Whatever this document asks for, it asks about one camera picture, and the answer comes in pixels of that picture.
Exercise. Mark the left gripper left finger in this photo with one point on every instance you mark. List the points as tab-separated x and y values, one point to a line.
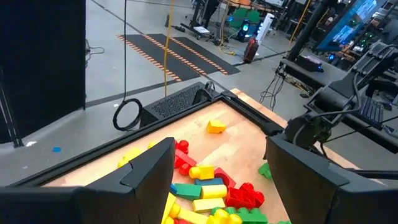
140	193

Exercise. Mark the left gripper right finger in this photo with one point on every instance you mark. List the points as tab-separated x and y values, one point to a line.
304	186

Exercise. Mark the green plastic brick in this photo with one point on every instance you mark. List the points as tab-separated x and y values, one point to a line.
256	217
265	170
187	190

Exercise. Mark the small yellow plastic brick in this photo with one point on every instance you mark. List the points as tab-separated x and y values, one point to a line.
151	144

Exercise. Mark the red plastic brick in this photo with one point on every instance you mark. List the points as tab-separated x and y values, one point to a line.
184	158
182	221
224	177
244	196

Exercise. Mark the large yellow plastic brick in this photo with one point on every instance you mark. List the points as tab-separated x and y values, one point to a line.
208	205

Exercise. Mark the blue plastic brick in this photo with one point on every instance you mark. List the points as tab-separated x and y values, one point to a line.
209	181
173	188

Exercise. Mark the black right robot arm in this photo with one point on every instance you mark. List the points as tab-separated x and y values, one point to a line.
329	99

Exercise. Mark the blue round floor sticker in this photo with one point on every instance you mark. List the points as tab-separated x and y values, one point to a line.
56	149

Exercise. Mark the black perforated computer case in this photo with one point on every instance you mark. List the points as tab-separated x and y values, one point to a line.
177	102

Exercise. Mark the black keyboard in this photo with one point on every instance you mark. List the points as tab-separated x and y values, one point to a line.
371	112

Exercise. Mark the white floor scrap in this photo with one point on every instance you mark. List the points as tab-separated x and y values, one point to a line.
31	143

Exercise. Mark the black box blue light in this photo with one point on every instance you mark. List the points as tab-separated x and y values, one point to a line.
309	63

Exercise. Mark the black floor mat orange edge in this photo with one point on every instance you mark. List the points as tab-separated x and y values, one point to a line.
205	56
158	56

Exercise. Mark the red and black device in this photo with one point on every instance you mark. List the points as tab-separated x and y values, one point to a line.
251	49

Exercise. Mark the black slanted pole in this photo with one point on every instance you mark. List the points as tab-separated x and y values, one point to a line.
308	31

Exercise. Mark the black folding screen panel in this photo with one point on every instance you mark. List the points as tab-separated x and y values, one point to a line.
40	62

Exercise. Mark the blue lit computer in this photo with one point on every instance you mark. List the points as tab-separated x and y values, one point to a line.
245	29

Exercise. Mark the monitor with blue screen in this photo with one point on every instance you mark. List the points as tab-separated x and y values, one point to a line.
351	25

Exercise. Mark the green chair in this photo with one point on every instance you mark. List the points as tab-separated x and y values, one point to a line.
245	15

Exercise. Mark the black equipment stand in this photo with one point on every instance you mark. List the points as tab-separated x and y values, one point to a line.
202	18

